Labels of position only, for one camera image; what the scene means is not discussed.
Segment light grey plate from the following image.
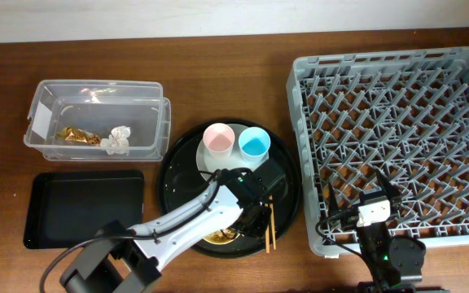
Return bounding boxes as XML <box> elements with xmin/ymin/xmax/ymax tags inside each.
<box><xmin>195</xmin><ymin>124</ymin><xmax>270</xmax><ymax>173</ymax></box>

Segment clear plastic waste bin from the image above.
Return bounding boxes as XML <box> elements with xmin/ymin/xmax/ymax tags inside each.
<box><xmin>24</xmin><ymin>80</ymin><xmax>171</xmax><ymax>162</ymax></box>

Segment white napkin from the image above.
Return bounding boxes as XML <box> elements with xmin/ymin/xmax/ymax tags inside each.
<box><xmin>99</xmin><ymin>126</ymin><xmax>131</xmax><ymax>155</ymax></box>

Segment yellow bowl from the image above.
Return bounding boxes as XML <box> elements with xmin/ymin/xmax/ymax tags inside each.
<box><xmin>204</xmin><ymin>229</ymin><xmax>239</xmax><ymax>245</ymax></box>

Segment round black serving tray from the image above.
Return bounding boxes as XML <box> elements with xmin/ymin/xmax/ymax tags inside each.
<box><xmin>156</xmin><ymin>118</ymin><xmax>302</xmax><ymax>259</ymax></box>

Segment right wooden chopstick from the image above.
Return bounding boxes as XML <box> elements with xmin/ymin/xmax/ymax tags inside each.
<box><xmin>269</xmin><ymin>195</ymin><xmax>276</xmax><ymax>250</ymax></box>

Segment food scraps with rice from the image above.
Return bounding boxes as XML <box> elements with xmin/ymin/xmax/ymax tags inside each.
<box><xmin>206</xmin><ymin>229</ymin><xmax>239</xmax><ymax>242</ymax></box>

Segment blue cup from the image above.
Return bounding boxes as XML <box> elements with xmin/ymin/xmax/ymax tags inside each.
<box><xmin>239</xmin><ymin>127</ymin><xmax>271</xmax><ymax>163</ymax></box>

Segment grey dishwasher rack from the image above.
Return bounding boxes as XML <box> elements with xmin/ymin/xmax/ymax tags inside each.
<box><xmin>286</xmin><ymin>46</ymin><xmax>469</xmax><ymax>258</ymax></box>

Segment wooden chopstick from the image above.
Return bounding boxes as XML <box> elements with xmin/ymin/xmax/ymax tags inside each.
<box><xmin>265</xmin><ymin>225</ymin><xmax>270</xmax><ymax>254</ymax></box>
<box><xmin>269</xmin><ymin>195</ymin><xmax>276</xmax><ymax>250</ymax></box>

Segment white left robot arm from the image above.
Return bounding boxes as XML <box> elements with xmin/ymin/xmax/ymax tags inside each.
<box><xmin>59</xmin><ymin>160</ymin><xmax>286</xmax><ymax>292</ymax></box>

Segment pink cup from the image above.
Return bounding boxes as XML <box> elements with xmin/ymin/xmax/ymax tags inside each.
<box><xmin>203</xmin><ymin>123</ymin><xmax>235</xmax><ymax>159</ymax></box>

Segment brown snack wrapper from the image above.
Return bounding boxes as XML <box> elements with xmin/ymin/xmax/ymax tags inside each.
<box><xmin>57</xmin><ymin>126</ymin><xmax>101</xmax><ymax>146</ymax></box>

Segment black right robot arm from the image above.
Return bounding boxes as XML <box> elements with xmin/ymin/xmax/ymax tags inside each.
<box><xmin>317</xmin><ymin>170</ymin><xmax>426</xmax><ymax>292</ymax></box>

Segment left wooden chopstick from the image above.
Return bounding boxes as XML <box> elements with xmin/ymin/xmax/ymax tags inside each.
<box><xmin>265</xmin><ymin>225</ymin><xmax>270</xmax><ymax>254</ymax></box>

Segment black rectangular tray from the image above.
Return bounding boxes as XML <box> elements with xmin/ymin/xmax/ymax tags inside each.
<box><xmin>23</xmin><ymin>169</ymin><xmax>144</xmax><ymax>249</ymax></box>

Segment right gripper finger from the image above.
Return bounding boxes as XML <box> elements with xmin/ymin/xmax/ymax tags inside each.
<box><xmin>375</xmin><ymin>169</ymin><xmax>400</xmax><ymax>199</ymax></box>
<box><xmin>327</xmin><ymin>183</ymin><xmax>340</xmax><ymax>216</ymax></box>

